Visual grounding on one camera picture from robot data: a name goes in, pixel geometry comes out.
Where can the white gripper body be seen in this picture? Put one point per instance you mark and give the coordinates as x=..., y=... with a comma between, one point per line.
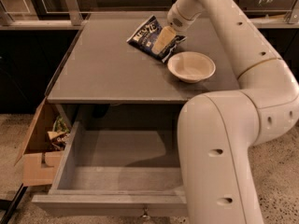
x=177, y=21

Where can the snack packets in box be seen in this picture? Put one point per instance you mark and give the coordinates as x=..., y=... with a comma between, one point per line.
x=58, y=135

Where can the white paper bowl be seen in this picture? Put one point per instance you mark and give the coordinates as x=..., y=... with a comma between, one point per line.
x=191, y=67

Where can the open cardboard box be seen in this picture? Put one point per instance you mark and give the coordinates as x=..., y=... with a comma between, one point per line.
x=40, y=164

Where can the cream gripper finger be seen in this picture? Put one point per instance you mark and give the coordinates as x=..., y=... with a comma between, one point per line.
x=165, y=37

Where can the metal drawer knob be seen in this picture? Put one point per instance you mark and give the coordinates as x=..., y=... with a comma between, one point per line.
x=145, y=214

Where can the black stand leg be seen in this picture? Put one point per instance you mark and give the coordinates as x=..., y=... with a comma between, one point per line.
x=9, y=206

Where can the blue chip bag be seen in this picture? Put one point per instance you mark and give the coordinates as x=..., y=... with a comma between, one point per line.
x=145, y=36

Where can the grey cabinet with top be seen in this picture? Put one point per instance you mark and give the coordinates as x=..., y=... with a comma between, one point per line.
x=104, y=69

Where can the open grey top drawer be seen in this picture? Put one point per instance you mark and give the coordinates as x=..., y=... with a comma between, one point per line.
x=117, y=172

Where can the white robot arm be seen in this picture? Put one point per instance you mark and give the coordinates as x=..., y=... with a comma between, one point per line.
x=216, y=129

